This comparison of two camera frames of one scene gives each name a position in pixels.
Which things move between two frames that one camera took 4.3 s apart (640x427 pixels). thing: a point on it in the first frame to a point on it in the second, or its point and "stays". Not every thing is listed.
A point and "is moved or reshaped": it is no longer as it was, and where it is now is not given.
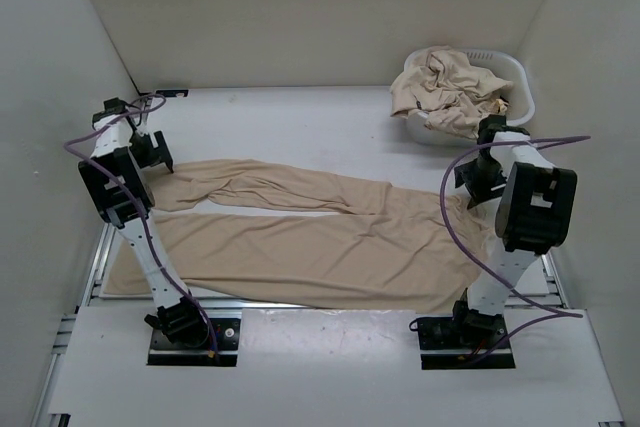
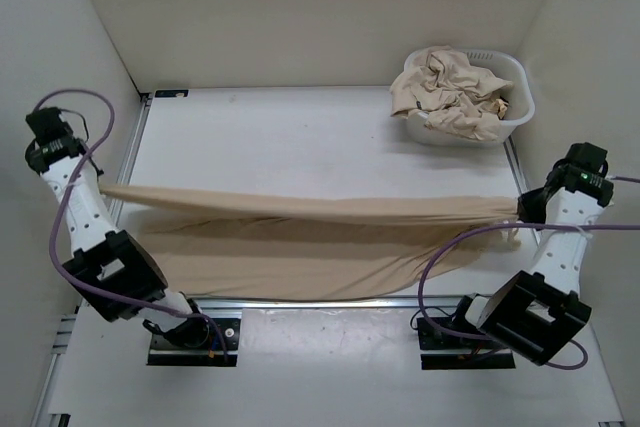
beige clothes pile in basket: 450,90 stays
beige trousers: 390,248 is moved or reshaped
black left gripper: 157,155 to 99,172
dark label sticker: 172,92 stays
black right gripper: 478,191 to 527,209
